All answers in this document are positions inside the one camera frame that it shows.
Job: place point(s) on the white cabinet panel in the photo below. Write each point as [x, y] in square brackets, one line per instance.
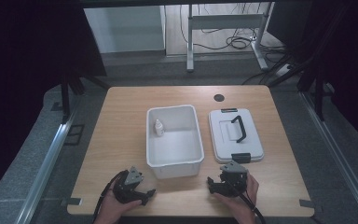
[124, 29]

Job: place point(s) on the white plastic storage box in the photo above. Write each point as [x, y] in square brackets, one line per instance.
[174, 141]

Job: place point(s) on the black round table grommet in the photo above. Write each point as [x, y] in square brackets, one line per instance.
[219, 97]

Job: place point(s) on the grey table bracket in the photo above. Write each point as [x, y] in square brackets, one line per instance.
[71, 201]

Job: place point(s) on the person's right hand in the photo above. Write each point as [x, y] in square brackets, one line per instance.
[248, 199]

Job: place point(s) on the small white dropper bottle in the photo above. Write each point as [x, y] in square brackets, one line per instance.
[158, 128]

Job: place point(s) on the black tripod stand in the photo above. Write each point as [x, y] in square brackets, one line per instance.
[65, 96]
[318, 90]

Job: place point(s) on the grey metal desk frame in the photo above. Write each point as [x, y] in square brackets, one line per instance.
[227, 22]

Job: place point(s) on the person's left hand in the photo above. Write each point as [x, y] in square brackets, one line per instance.
[113, 208]

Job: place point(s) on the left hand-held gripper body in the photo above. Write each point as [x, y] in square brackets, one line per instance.
[127, 186]

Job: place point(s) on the aluminium floor rail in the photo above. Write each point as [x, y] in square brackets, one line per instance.
[45, 174]
[338, 155]

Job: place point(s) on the dark curtain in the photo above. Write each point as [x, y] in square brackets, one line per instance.
[345, 56]
[21, 62]

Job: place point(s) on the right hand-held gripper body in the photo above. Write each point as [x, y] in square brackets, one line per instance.
[233, 178]

